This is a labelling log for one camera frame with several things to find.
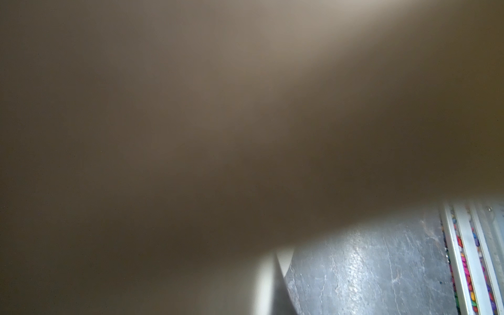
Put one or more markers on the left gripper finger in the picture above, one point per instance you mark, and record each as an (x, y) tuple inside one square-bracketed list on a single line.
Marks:
[(281, 301)]

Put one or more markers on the cream cap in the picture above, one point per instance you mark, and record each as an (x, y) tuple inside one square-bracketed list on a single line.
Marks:
[(152, 150)]

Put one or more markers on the white slotted cable duct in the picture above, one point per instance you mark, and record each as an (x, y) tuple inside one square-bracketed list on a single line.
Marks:
[(491, 218)]

